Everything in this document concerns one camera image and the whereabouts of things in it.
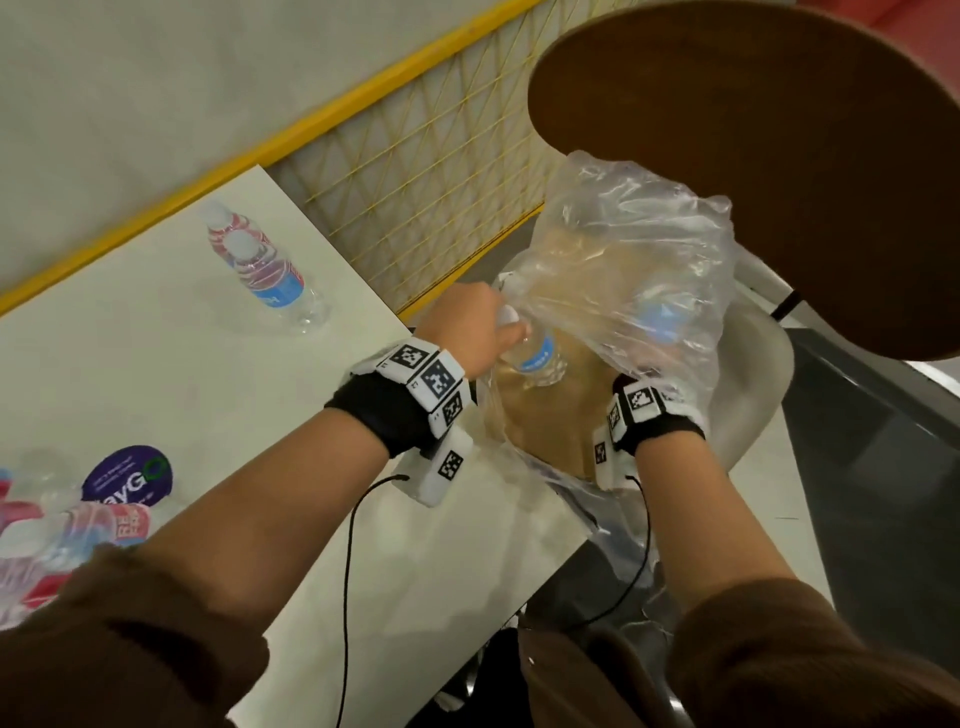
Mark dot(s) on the person's left forearm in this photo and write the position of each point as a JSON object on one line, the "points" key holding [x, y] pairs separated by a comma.
{"points": [[277, 510]]}

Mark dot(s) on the clear plastic bag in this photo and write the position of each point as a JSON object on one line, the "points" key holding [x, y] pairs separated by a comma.
{"points": [[637, 240]]}

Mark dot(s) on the round brown wooden table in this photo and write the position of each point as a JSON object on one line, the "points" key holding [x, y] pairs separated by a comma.
{"points": [[787, 150]]}

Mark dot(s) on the wrapped pack of water bottles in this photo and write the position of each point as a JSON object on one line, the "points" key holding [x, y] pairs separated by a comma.
{"points": [[52, 547]]}

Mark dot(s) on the clear blue label water bottle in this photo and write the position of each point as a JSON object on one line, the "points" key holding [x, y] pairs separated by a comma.
{"points": [[538, 355], [664, 321]]}

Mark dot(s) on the person's right forearm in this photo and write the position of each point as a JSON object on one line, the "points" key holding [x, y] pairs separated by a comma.
{"points": [[701, 517]]}

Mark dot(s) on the red blue label water bottle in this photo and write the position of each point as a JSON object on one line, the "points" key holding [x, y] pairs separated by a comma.
{"points": [[222, 225], [276, 285]]}

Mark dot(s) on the brown sweater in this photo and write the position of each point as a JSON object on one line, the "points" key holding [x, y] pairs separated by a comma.
{"points": [[112, 645]]}

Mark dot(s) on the left wrist marker tracker band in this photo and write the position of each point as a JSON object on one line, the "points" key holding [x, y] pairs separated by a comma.
{"points": [[420, 390]]}

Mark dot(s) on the person's left fingers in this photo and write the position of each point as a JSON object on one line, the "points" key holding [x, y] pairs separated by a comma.
{"points": [[513, 331]]}

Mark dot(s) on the wrist marker tracker band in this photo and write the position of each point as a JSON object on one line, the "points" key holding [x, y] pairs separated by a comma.
{"points": [[420, 390], [645, 420]]}

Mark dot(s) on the right wrist marker tracker band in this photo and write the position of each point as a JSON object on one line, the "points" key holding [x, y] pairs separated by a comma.
{"points": [[645, 420]]}

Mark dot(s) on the purple round sticker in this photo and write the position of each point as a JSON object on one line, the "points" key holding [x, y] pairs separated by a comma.
{"points": [[127, 474]]}

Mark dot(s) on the person's left hand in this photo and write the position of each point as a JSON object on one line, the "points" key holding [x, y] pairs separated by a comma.
{"points": [[461, 322]]}

